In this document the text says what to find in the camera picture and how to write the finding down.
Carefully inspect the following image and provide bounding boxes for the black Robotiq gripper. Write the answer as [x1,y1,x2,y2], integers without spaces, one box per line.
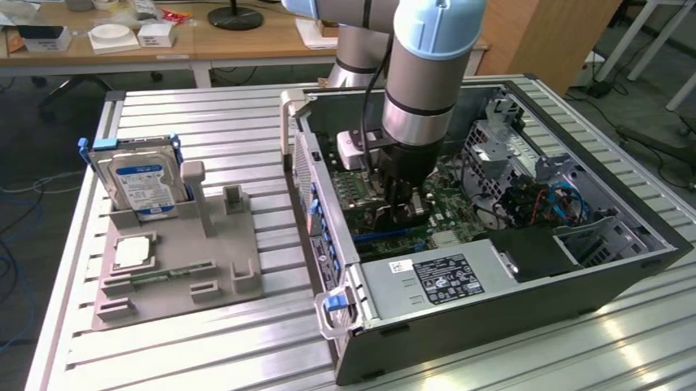
[372,142,440,207]

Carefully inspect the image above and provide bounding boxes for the green motherboard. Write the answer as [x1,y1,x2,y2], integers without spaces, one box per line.
[319,138,491,262]

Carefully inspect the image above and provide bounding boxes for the blue expansion slot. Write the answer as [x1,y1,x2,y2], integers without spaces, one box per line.
[350,228,412,246]

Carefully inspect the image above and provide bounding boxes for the grey power supply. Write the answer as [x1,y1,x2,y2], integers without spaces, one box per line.
[355,239,518,321]

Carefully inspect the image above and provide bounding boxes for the white paper stack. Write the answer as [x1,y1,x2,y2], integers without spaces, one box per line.
[295,17,342,51]

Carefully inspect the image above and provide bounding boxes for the metal disk bay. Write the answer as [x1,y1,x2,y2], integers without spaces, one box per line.
[551,214,653,270]

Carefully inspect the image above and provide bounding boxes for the wooden cabinet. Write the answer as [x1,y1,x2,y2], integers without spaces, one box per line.
[470,0,623,94]

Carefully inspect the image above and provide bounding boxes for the black open PC case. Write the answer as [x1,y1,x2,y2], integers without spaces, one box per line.
[277,79,685,387]

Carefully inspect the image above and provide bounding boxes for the wooden desk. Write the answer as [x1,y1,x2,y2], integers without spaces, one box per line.
[0,0,490,78]

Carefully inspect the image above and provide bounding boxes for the black floor stand base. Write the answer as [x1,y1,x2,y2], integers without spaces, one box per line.
[613,110,696,169]

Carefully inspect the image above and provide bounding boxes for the black round monitor base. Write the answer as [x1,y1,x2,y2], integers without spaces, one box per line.
[207,0,265,31]

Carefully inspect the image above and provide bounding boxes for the silver hard disk blue label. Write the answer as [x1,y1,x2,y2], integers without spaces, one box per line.
[89,140,181,223]

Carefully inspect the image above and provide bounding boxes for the grey parts rack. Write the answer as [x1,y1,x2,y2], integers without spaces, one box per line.
[92,160,265,325]

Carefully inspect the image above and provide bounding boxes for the green RAM stick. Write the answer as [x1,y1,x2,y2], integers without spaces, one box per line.
[129,266,195,284]

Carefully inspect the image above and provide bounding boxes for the silver CPU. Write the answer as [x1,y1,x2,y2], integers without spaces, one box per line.
[113,237,155,269]

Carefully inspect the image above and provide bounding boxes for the red packet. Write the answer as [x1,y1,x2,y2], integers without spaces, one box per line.
[161,11,196,27]

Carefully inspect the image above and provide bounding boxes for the small white labelled box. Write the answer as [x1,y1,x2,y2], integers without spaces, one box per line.
[136,23,179,48]

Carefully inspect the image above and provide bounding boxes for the blue disk caddy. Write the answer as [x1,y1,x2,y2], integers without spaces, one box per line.
[78,133,192,204]

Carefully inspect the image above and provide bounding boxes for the white round holder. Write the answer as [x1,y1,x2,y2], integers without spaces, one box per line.
[88,23,142,55]

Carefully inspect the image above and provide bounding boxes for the black office chair base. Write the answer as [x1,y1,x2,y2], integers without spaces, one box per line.
[32,71,164,121]

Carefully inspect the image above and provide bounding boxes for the white box black lid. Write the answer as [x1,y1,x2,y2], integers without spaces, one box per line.
[14,24,73,52]

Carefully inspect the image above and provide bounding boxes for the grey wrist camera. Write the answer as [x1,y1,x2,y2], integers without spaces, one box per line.
[335,130,383,172]

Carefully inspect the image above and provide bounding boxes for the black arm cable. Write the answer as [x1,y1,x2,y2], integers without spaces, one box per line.
[359,32,395,177]

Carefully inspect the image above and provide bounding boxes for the red wire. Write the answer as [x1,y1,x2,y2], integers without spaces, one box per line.
[534,188,577,223]

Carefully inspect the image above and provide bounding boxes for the blue wire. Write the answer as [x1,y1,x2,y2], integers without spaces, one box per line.
[546,182,593,226]

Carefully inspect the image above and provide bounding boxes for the white table frame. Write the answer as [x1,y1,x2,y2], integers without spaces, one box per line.
[594,0,696,112]

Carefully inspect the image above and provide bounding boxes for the blue floor cables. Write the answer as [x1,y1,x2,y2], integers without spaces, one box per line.
[0,170,45,352]

